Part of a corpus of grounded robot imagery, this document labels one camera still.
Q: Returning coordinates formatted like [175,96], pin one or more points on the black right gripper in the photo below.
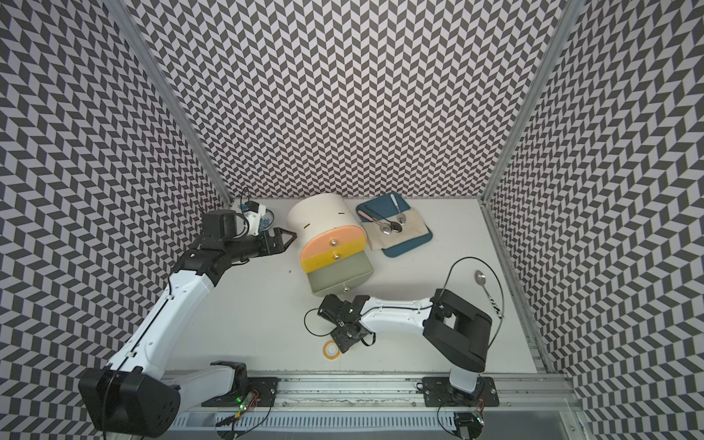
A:
[343,343]

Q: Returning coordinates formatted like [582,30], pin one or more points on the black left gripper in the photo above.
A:
[279,247]

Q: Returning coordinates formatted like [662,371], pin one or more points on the yellow tape roll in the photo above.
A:
[331,351]

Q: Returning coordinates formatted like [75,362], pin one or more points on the yellow drawer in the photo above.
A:
[315,260]

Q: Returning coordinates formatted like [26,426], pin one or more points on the white drawer cabinet shell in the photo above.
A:
[319,214]

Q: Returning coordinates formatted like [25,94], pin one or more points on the grey bottom drawer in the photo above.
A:
[342,276]

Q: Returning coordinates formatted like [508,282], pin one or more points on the pink top drawer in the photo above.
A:
[333,238]

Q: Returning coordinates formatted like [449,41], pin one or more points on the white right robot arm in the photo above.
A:
[460,331]

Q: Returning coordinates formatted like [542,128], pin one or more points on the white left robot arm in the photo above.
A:
[128,398]

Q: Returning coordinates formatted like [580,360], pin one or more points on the blue floral ceramic bowl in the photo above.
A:
[266,220]

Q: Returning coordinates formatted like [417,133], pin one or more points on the teal tray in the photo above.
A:
[415,232]

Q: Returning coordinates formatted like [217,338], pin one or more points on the steel spoon on table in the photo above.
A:
[481,280]

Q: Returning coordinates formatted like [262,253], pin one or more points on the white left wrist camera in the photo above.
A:
[252,211]

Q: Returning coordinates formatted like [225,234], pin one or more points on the pink handled spoon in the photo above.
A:
[383,227]

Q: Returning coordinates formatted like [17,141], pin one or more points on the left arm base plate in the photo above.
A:
[263,390]

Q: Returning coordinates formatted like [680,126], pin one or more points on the dark handled spoon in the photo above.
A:
[395,226]

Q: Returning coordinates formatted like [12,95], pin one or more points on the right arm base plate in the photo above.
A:
[438,392]

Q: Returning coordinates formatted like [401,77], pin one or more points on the white handled spoon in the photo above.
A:
[401,217]

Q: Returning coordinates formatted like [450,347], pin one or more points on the aluminium front rail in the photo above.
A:
[377,406]

